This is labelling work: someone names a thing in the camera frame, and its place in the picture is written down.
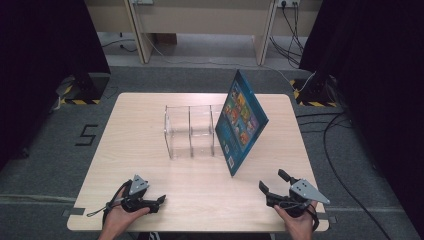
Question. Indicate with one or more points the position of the person's left hand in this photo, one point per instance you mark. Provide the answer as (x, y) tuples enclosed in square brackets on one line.
[(121, 220)]

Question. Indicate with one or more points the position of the person's right hand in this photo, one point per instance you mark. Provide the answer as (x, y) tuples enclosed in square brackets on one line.
[(298, 225)]

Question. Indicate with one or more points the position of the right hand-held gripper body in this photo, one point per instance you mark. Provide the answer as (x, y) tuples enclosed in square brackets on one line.
[(300, 196)]

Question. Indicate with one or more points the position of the white power strip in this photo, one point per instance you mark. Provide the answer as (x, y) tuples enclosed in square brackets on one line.
[(288, 2)]

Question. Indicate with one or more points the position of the grey tape strip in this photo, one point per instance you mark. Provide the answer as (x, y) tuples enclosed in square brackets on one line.
[(328, 218), (74, 211)]

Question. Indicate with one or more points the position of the beige wooden desk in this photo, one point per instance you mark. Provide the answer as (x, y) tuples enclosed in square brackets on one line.
[(200, 20)]

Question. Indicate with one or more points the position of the black stand base striped tape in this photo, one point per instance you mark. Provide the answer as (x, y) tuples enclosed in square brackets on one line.
[(88, 88), (315, 91)]

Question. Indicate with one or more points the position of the black tape floor mark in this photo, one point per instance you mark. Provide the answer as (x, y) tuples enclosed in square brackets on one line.
[(87, 135)]

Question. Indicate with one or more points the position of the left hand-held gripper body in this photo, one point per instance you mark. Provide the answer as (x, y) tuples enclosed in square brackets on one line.
[(138, 186)]

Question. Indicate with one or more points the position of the blue cartoon picture book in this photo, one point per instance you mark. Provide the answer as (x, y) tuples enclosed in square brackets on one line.
[(241, 126)]

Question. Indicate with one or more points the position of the clear acrylic book rack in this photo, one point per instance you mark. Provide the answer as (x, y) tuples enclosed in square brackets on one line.
[(190, 131)]

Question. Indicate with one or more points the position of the brown box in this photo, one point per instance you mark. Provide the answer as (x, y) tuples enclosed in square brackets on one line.
[(166, 38)]

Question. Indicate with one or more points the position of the black curtain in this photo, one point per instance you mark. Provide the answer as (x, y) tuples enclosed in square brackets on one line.
[(376, 83), (40, 66)]

